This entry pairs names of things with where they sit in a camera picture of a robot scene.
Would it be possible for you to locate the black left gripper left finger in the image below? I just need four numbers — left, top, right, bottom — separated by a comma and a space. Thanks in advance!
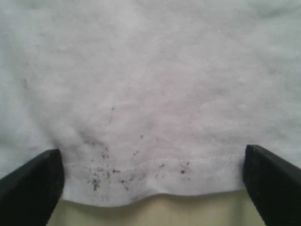
0, 149, 65, 226

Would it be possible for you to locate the white t-shirt red lettering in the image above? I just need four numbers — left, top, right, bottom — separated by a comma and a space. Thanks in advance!
0, 0, 301, 207

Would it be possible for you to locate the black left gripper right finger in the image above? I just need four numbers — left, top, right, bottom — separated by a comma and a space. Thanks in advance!
243, 145, 301, 226

